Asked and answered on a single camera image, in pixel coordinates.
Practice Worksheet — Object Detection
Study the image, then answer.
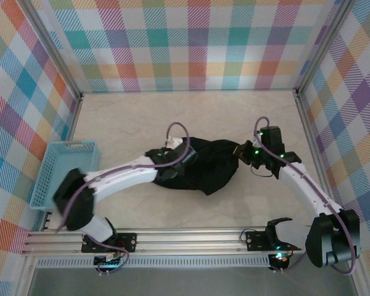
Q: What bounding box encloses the black t-shirt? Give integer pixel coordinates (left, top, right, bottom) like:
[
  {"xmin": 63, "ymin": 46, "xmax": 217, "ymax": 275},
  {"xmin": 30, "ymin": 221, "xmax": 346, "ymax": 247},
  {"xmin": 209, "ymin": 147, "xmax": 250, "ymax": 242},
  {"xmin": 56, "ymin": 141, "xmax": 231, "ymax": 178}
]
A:
[{"xmin": 154, "ymin": 136, "xmax": 246, "ymax": 197}]

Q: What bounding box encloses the light blue plastic basket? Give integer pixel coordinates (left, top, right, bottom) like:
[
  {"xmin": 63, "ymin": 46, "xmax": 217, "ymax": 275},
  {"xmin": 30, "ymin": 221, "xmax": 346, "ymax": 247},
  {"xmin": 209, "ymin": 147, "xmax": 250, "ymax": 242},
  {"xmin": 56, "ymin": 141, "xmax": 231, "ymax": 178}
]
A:
[{"xmin": 29, "ymin": 140, "xmax": 101, "ymax": 212}]

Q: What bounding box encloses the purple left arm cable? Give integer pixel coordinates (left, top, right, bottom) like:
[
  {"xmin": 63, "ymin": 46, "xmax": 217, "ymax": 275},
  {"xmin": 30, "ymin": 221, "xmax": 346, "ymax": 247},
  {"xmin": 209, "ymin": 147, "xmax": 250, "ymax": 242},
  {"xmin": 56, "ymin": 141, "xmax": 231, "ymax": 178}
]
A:
[{"xmin": 55, "ymin": 122, "xmax": 192, "ymax": 274}]

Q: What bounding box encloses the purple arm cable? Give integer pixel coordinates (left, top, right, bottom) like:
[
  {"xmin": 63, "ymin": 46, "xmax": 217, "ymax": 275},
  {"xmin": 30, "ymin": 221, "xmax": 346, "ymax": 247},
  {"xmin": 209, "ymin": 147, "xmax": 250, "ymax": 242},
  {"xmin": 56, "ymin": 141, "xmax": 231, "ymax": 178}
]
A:
[
  {"xmin": 253, "ymin": 116, "xmax": 358, "ymax": 275},
  {"xmin": 55, "ymin": 122, "xmax": 192, "ymax": 274}
]

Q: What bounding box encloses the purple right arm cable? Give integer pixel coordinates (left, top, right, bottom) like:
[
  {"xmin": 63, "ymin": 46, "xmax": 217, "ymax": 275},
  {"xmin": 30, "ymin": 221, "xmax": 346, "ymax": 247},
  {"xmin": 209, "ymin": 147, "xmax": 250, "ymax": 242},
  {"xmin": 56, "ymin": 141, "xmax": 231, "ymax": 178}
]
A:
[{"xmin": 253, "ymin": 116, "xmax": 358, "ymax": 275}]

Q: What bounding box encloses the aluminium mounting rail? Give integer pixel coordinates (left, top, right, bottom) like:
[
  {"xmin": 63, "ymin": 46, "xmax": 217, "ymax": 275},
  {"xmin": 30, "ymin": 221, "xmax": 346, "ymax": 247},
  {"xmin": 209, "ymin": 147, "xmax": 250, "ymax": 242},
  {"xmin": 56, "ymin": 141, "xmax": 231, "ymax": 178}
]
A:
[{"xmin": 20, "ymin": 227, "xmax": 363, "ymax": 257}]

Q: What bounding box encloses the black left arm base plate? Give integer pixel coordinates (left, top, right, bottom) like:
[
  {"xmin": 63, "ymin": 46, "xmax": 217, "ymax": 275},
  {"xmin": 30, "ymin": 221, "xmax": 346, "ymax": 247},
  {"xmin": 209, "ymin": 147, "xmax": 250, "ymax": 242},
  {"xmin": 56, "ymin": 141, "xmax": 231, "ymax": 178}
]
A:
[{"xmin": 81, "ymin": 232, "xmax": 138, "ymax": 253}]

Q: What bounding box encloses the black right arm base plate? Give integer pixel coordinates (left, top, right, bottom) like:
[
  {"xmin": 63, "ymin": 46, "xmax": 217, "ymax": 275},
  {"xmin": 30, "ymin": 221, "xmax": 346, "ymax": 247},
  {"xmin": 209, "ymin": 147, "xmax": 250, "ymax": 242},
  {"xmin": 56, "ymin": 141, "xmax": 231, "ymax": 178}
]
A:
[{"xmin": 245, "ymin": 230, "xmax": 303, "ymax": 251}]

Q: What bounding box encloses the aluminium frame post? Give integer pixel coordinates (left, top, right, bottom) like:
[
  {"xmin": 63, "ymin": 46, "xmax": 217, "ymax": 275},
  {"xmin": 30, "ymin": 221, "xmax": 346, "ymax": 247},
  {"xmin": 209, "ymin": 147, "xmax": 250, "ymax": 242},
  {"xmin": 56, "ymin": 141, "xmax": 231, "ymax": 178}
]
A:
[
  {"xmin": 23, "ymin": 0, "xmax": 84, "ymax": 101},
  {"xmin": 294, "ymin": 0, "xmax": 360, "ymax": 95}
]

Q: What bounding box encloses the grey slotted cable duct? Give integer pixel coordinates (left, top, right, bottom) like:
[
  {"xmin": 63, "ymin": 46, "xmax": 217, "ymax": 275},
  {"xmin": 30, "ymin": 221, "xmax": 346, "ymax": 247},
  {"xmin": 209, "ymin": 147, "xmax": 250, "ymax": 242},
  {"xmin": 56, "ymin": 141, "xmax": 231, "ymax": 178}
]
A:
[{"xmin": 35, "ymin": 257, "xmax": 272, "ymax": 268}]

